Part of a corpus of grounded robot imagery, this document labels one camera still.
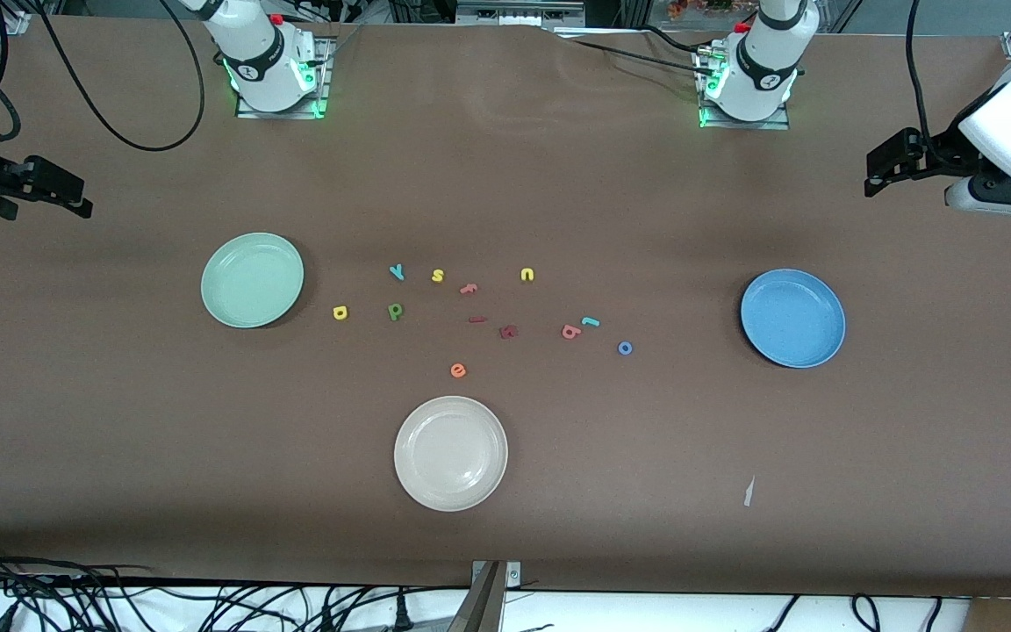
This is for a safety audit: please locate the grey camera stand pole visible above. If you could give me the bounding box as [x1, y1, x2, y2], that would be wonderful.
[444, 564, 506, 632]

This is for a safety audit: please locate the black base cable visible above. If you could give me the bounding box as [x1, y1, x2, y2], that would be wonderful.
[558, 25, 717, 82]

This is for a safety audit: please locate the grey metal box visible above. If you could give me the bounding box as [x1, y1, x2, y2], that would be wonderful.
[455, 0, 587, 27]

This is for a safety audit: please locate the blue plate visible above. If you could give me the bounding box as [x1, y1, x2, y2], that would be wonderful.
[740, 269, 847, 369]

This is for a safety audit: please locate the light green plate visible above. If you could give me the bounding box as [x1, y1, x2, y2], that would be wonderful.
[200, 232, 305, 329]

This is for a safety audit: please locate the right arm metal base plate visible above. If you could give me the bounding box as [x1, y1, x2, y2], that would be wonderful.
[235, 35, 335, 119]

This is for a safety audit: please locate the black cable tangle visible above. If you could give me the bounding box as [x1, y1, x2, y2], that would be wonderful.
[0, 540, 471, 632]

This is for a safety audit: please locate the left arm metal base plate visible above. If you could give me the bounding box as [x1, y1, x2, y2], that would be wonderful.
[694, 44, 792, 131]

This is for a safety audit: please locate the metal corner bracket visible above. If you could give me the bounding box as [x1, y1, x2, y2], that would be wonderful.
[470, 560, 522, 591]

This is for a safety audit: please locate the beige plate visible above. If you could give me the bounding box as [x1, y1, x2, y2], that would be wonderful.
[393, 396, 509, 513]

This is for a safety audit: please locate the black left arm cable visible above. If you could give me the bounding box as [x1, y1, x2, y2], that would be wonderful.
[904, 0, 950, 163]

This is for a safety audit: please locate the brown table cover sheet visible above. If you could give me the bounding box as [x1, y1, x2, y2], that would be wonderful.
[0, 13, 1011, 600]

